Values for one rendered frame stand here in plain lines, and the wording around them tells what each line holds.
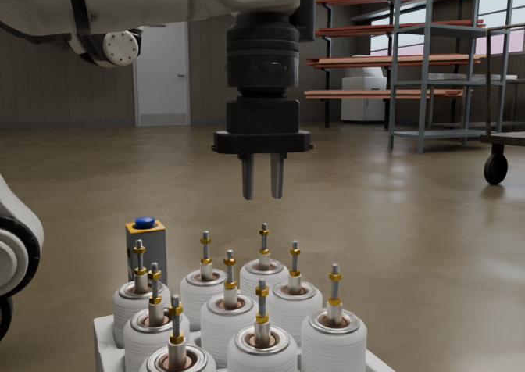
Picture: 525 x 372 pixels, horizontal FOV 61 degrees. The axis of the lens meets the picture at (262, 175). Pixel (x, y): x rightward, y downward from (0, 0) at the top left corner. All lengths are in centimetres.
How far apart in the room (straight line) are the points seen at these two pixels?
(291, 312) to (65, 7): 54
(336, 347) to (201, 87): 927
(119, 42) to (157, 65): 851
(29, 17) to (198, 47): 936
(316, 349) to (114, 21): 49
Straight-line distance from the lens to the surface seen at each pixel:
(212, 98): 986
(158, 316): 70
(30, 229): 83
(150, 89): 951
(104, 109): 946
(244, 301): 75
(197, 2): 51
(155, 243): 94
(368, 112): 988
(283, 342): 64
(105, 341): 83
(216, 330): 72
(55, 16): 50
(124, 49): 106
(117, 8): 50
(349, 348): 67
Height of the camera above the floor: 58
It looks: 10 degrees down
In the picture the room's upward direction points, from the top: straight up
